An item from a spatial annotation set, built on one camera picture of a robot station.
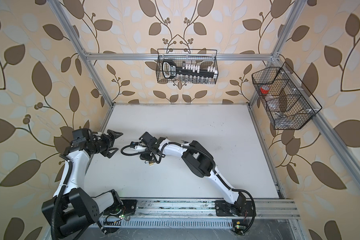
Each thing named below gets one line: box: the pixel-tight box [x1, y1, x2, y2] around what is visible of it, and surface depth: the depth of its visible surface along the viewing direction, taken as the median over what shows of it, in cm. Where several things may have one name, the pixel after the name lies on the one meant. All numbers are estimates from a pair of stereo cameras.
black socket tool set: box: [162, 59, 218, 79], surface depth 84 cm
